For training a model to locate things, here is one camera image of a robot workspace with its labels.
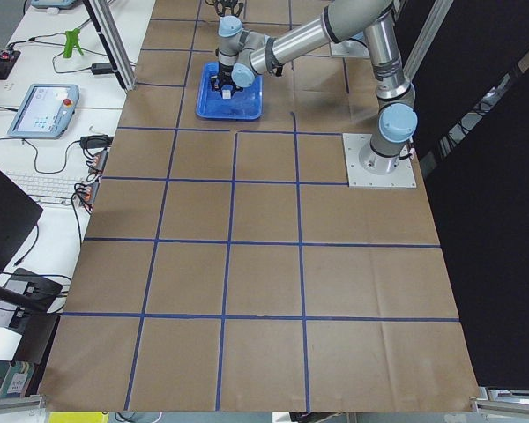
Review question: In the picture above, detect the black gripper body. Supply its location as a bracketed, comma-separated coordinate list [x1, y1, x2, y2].
[214, 63, 240, 91]
[211, 0, 245, 11]

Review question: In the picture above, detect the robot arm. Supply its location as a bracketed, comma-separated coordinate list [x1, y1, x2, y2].
[210, 1, 418, 175]

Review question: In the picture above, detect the black monitor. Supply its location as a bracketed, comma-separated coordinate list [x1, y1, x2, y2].
[0, 154, 63, 315]

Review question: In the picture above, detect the aluminium frame post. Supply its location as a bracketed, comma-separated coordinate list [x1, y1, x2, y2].
[83, 0, 136, 92]

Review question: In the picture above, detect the blue plastic tray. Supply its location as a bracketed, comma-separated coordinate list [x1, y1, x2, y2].
[196, 62, 263, 121]

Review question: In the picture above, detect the black power brick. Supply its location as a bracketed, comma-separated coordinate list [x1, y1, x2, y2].
[79, 134, 114, 149]

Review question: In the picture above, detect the black power adapter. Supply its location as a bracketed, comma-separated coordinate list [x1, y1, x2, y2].
[90, 63, 114, 75]

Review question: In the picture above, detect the green plastic clamp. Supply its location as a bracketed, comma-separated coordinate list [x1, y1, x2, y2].
[63, 27, 84, 59]

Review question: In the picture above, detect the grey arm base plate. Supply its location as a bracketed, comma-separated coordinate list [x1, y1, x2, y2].
[342, 133, 417, 189]

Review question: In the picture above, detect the white keyboard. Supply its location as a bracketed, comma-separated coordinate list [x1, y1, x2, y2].
[5, 171, 85, 206]

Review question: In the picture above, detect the teach pendant tablet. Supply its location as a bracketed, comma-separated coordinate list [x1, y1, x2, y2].
[7, 84, 79, 139]

